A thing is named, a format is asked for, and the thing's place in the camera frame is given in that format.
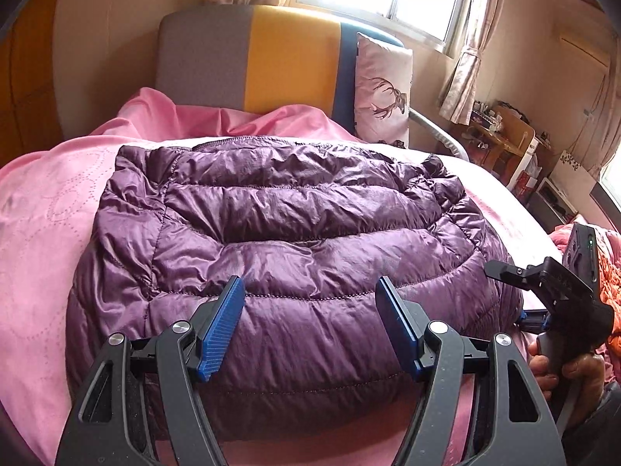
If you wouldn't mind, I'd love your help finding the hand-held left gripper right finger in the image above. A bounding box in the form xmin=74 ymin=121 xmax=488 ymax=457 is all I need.
xmin=377 ymin=276 xmax=568 ymax=466

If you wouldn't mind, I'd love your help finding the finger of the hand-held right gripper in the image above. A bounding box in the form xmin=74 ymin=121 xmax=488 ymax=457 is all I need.
xmin=514 ymin=308 xmax=551 ymax=333
xmin=485 ymin=257 xmax=546 ymax=298

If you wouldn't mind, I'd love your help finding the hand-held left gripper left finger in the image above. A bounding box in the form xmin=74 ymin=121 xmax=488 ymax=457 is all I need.
xmin=54 ymin=275 xmax=246 ymax=466

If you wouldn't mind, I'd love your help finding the purple puffer jacket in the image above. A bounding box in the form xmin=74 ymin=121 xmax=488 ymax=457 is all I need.
xmin=65 ymin=137 xmax=522 ymax=442

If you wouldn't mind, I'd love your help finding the person's right hand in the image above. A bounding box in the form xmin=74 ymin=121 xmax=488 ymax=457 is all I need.
xmin=528 ymin=340 xmax=607 ymax=416

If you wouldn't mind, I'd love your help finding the orange cloth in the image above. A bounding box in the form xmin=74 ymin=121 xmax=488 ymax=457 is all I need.
xmin=550 ymin=214 xmax=621 ymax=350

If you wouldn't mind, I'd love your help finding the white low cabinet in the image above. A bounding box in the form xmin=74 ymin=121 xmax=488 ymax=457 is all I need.
xmin=526 ymin=175 xmax=580 ymax=229

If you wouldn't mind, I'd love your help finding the wooden bedside table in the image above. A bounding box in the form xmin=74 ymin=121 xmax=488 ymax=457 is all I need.
xmin=466 ymin=102 xmax=554 ymax=190

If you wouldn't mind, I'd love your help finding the pink bed sheet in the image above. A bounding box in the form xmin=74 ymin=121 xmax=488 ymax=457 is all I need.
xmin=0 ymin=87 xmax=568 ymax=466

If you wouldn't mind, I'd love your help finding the long beige curtain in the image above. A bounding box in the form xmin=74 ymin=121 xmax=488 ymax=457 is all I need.
xmin=439 ymin=0 xmax=508 ymax=124

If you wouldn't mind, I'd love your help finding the deer print pillow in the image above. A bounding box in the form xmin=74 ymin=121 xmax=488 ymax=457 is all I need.
xmin=354 ymin=32 xmax=413 ymax=149

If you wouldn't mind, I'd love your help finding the grey yellow blue headboard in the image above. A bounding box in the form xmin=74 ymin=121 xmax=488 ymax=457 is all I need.
xmin=156 ymin=5 xmax=406 ymax=129

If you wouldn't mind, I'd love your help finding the wooden wardrobe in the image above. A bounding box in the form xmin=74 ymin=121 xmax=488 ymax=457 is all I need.
xmin=0 ymin=0 xmax=66 ymax=168

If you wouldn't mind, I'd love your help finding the grey bed rail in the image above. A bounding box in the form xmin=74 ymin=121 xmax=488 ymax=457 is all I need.
xmin=410 ymin=109 xmax=469 ymax=161

